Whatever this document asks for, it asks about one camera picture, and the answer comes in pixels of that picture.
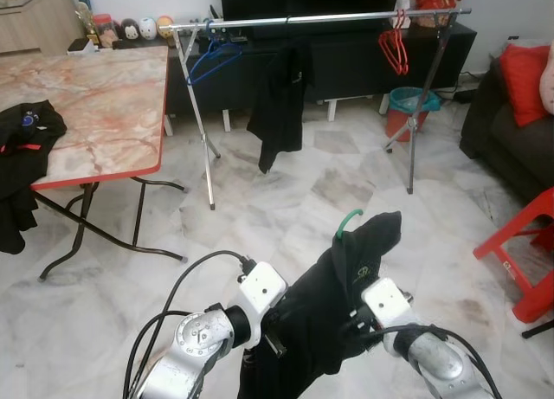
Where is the black polo shirt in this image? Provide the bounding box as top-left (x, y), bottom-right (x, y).
top-left (247, 40), bottom-right (317, 175)
top-left (238, 211), bottom-right (403, 399)

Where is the red plastic hanger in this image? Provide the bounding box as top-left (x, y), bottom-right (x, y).
top-left (378, 10), bottom-right (406, 75)
top-left (383, 10), bottom-right (410, 77)

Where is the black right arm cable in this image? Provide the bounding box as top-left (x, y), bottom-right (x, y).
top-left (346, 324), bottom-right (503, 399)

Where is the panda plush ball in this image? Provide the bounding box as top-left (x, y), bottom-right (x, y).
top-left (119, 18), bottom-right (141, 43)

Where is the silver metal clothes rack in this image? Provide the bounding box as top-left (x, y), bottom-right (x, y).
top-left (160, 8), bottom-right (475, 211)

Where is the red lid jar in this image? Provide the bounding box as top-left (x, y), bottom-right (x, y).
top-left (91, 14), bottom-right (118, 49)

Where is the red plastic stool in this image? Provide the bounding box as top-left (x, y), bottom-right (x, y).
top-left (473, 187), bottom-right (554, 324)

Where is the black TV console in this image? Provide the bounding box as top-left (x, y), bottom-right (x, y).
top-left (113, 23), bottom-right (479, 114)

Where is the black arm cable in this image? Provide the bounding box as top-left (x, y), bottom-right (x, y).
top-left (346, 324), bottom-right (503, 399)
top-left (126, 250), bottom-right (261, 399)

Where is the orange bin teal liner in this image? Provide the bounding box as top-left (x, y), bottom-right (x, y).
top-left (385, 86), bottom-right (441, 143)

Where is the black jacket red tag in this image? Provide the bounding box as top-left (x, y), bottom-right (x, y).
top-left (0, 99), bottom-right (68, 255)

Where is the blue plastic hanger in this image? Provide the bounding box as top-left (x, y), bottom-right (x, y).
top-left (186, 20), bottom-right (245, 87)

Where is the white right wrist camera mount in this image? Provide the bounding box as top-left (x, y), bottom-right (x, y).
top-left (361, 278), bottom-right (416, 335)

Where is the light wooden cabinet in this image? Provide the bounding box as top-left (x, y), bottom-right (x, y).
top-left (0, 0), bottom-right (87, 55)

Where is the marble top folding table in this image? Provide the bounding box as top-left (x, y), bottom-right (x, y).
top-left (0, 44), bottom-right (187, 283)

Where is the green plastic hanger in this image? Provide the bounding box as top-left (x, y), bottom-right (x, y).
top-left (335, 209), bottom-right (364, 240)

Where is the red cushion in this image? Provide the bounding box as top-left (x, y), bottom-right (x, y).
top-left (499, 42), bottom-right (553, 127)

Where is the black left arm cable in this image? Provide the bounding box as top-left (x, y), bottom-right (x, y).
top-left (126, 250), bottom-right (261, 399)

